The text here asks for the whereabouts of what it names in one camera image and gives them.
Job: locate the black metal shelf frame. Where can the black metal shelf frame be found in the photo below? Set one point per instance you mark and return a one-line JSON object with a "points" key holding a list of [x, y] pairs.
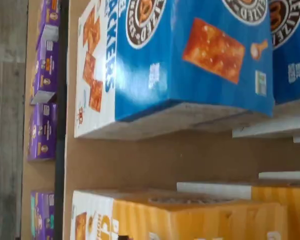
{"points": [[62, 125]]}

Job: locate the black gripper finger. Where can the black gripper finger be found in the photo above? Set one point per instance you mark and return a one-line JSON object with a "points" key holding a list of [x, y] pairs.
{"points": [[123, 237]]}

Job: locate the purple snack box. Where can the purple snack box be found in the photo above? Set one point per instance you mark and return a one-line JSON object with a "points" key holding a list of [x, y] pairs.
{"points": [[42, 130], [48, 15], [46, 70], [43, 217]]}

